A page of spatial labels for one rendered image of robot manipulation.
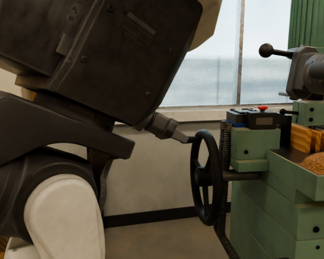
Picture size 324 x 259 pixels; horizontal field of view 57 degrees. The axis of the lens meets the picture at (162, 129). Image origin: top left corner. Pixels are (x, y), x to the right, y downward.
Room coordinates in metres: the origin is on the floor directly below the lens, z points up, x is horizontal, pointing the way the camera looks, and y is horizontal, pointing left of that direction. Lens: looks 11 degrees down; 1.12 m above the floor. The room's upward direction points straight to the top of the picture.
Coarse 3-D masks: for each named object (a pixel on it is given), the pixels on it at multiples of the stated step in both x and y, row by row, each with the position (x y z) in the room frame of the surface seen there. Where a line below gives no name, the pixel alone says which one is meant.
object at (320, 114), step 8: (296, 104) 0.92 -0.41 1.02; (304, 104) 0.88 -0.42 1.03; (312, 104) 0.88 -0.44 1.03; (320, 104) 0.88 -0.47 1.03; (304, 112) 0.88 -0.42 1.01; (312, 112) 0.88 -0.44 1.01; (320, 112) 0.88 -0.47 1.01; (296, 120) 0.91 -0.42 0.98; (304, 120) 0.88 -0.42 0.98; (312, 120) 0.87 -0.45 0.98; (320, 120) 0.88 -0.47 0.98; (312, 128) 0.91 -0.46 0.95
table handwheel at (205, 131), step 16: (192, 144) 0.97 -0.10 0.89; (208, 144) 0.80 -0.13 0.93; (192, 160) 0.99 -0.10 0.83; (208, 160) 0.81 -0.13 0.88; (192, 176) 0.98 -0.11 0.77; (208, 176) 0.84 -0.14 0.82; (224, 176) 0.86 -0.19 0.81; (240, 176) 0.87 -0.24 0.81; (256, 176) 0.87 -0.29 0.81; (192, 192) 0.96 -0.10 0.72; (208, 208) 0.83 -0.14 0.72; (208, 224) 0.78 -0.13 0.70
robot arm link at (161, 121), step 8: (144, 120) 0.82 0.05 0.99; (152, 120) 0.84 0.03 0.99; (160, 120) 0.83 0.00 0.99; (168, 120) 0.84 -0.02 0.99; (176, 120) 0.85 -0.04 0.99; (136, 128) 0.84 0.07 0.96; (152, 128) 0.83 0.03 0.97; (160, 128) 0.83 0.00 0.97; (168, 128) 0.82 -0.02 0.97; (160, 136) 0.86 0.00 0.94; (168, 136) 0.82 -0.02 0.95
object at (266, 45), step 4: (264, 44) 0.74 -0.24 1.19; (268, 44) 0.73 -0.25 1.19; (260, 48) 0.74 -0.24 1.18; (264, 48) 0.73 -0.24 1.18; (268, 48) 0.73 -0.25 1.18; (272, 48) 0.73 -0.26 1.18; (260, 52) 0.74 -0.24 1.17; (264, 52) 0.73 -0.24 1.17; (268, 52) 0.73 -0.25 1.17; (272, 52) 0.73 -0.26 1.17; (276, 52) 0.74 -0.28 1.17; (280, 52) 0.74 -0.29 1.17; (284, 52) 0.75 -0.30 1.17; (288, 52) 0.75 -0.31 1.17; (292, 52) 0.75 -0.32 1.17; (264, 56) 0.74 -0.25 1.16; (268, 56) 0.74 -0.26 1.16; (284, 56) 0.75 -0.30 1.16; (288, 56) 0.75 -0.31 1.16; (292, 56) 0.75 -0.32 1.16
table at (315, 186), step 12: (276, 156) 0.80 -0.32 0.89; (288, 156) 0.78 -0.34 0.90; (300, 156) 0.78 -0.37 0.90; (240, 168) 0.82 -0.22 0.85; (252, 168) 0.82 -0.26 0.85; (264, 168) 0.83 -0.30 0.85; (276, 168) 0.79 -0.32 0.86; (288, 168) 0.74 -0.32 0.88; (300, 168) 0.69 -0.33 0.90; (288, 180) 0.73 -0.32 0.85; (300, 180) 0.68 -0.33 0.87; (312, 180) 0.64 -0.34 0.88; (312, 192) 0.63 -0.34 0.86
